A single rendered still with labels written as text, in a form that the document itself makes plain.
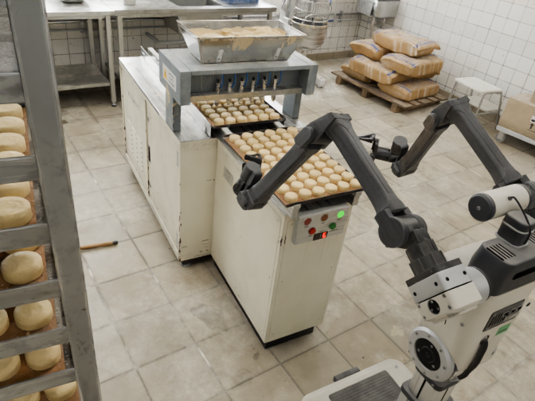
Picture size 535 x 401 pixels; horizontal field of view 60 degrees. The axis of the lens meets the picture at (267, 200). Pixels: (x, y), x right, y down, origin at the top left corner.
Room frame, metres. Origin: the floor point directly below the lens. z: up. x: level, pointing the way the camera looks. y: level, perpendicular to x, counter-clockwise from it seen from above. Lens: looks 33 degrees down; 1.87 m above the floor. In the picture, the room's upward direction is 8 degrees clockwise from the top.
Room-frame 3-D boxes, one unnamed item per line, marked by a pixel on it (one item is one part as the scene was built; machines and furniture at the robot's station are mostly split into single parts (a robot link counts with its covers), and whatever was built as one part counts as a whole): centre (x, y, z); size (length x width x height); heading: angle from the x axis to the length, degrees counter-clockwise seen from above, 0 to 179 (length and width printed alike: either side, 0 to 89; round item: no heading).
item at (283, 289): (1.86, -0.04, 0.45); 0.70 x 0.34 x 0.90; 32
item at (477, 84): (4.92, -2.09, 0.23); 0.45 x 0.45 x 0.46; 29
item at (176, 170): (2.69, 0.48, 0.42); 1.28 x 0.72 x 0.84; 32
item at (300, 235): (1.55, -0.23, 0.77); 0.24 x 0.04 x 0.14; 122
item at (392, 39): (5.53, -1.31, 0.62); 0.72 x 0.42 x 0.17; 44
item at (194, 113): (2.59, 0.65, 0.88); 1.28 x 0.01 x 0.07; 32
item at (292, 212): (2.31, 0.41, 0.87); 2.01 x 0.03 x 0.07; 32
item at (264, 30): (2.29, 0.23, 1.28); 0.54 x 0.27 x 0.06; 122
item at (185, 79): (2.29, 0.23, 1.01); 0.72 x 0.33 x 0.34; 122
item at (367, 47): (5.78, -1.12, 0.47); 0.72 x 0.42 x 0.17; 128
